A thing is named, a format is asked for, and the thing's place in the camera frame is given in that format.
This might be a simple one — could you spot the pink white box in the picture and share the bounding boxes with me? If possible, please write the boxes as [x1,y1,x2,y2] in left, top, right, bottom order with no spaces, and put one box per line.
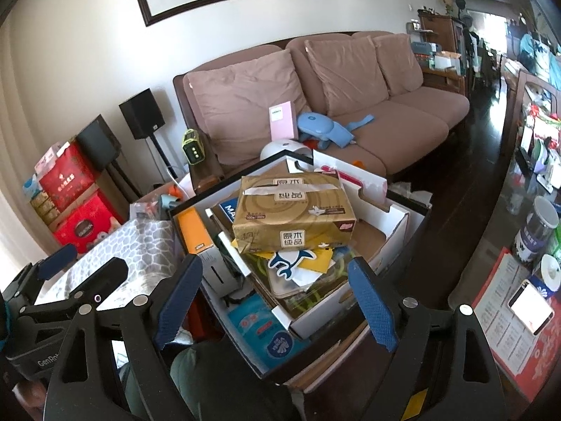
[34,141,72,175]

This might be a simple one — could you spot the white envelope red print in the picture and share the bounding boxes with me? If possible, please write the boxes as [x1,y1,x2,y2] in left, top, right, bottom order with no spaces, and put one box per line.
[313,149,388,200]

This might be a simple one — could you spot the blue white book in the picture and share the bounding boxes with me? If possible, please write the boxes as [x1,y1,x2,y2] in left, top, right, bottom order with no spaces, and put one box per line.
[218,199,241,229]

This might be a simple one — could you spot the beige sofa cushion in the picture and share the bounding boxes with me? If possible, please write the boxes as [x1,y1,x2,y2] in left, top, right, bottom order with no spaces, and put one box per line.
[304,35,391,117]
[183,49,310,166]
[372,33,425,97]

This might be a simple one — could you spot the white curved device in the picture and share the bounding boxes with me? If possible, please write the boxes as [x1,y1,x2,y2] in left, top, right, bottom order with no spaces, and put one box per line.
[260,138,315,172]

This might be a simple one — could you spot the smartphone lit screen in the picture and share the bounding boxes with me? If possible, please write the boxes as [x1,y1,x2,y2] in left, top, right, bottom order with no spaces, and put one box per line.
[507,281,554,335]

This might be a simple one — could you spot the black speaker stand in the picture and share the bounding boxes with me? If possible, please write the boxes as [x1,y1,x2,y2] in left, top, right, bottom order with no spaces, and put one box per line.
[149,135,173,181]
[109,160,143,205]

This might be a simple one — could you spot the white bucket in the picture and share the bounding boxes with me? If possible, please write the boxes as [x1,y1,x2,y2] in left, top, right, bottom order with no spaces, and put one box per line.
[513,196,561,265]

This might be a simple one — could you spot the red gift bag gold print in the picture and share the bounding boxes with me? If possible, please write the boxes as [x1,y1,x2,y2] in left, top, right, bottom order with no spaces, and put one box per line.
[39,142,98,212]

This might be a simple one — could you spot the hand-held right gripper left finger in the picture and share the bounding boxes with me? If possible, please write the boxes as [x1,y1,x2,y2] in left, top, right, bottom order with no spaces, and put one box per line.
[46,253,203,421]

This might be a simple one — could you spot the red white flat box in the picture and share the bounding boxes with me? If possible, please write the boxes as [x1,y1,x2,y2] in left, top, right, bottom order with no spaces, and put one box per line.
[471,247,561,392]

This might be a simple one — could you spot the light blue tissue pack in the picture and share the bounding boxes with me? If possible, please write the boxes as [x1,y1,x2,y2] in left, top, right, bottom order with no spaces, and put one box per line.
[23,174,45,200]

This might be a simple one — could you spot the light blue strapped device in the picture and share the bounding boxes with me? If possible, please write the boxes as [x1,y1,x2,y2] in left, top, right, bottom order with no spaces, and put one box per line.
[297,112,377,151]

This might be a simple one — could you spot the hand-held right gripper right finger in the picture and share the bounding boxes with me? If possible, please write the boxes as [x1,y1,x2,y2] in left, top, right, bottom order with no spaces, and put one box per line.
[347,257,508,421]

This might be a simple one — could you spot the gold tissue packet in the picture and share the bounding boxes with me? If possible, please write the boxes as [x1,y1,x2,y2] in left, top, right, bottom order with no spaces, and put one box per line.
[231,171,357,256]

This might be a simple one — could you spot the grey patterned blanket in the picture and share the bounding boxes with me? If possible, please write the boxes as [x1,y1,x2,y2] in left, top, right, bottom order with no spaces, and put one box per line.
[33,218,194,345]

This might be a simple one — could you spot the orange grey box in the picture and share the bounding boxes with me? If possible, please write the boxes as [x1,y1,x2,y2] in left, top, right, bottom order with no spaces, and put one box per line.
[175,207,239,298]

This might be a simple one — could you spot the black speaker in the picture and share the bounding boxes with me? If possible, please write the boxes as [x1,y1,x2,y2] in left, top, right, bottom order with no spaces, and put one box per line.
[119,88,166,140]
[75,114,122,172]

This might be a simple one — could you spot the blue whale sticker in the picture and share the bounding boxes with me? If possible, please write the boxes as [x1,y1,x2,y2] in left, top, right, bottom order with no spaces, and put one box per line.
[267,248,317,280]

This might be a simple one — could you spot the yellow envelope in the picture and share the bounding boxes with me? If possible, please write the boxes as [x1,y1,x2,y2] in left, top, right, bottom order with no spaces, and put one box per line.
[231,238,339,275]

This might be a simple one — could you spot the green black power station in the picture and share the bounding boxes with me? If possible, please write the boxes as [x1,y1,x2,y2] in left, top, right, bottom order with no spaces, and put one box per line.
[181,129,208,165]

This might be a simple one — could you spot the beige curtain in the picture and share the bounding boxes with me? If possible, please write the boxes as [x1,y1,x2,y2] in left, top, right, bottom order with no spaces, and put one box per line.
[0,74,58,286]

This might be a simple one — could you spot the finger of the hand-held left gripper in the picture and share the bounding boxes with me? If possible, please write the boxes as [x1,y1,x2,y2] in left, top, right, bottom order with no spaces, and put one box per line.
[19,257,129,322]
[2,244,79,305]

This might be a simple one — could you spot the brown sofa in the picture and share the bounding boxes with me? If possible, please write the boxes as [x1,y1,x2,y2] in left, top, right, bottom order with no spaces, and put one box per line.
[173,31,471,180]

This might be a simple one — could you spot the dark wooden side table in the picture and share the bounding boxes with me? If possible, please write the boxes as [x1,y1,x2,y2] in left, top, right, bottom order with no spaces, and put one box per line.
[188,142,229,196]

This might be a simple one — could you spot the clear phone case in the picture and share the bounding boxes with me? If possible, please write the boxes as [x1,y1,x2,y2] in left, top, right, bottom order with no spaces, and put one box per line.
[266,268,323,301]

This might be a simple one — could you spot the white charging cable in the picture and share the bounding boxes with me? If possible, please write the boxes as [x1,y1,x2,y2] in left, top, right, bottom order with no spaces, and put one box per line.
[164,166,185,194]

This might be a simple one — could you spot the person's dark clothing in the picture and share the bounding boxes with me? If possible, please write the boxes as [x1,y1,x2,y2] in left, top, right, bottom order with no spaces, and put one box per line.
[118,341,294,421]

